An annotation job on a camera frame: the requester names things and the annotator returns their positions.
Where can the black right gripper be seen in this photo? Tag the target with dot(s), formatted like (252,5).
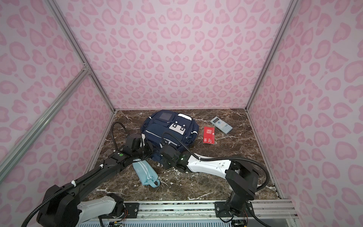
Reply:
(162,152)

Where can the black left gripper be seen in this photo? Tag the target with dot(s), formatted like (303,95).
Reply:
(146,148)

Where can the teal pencil case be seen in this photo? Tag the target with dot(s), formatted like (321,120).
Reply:
(146,173)

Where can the navy blue backpack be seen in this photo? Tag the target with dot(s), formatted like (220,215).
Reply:
(168,127)

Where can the red stationery packet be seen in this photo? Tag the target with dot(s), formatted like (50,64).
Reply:
(209,135)

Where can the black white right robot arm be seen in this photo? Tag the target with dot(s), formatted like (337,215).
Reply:
(241,176)

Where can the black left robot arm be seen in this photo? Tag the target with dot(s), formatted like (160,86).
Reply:
(62,207)

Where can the light blue calculator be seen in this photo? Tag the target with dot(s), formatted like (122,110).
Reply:
(221,125)

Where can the left diagonal aluminium strut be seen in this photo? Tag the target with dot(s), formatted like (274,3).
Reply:
(23,145)

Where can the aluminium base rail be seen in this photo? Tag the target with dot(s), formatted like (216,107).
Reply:
(259,213)

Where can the left aluminium corner post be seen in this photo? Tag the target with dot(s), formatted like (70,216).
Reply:
(62,22)

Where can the aluminium corner post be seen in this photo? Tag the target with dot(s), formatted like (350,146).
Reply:
(62,22)
(287,19)

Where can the right aluminium corner post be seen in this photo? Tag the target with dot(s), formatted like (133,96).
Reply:
(287,19)

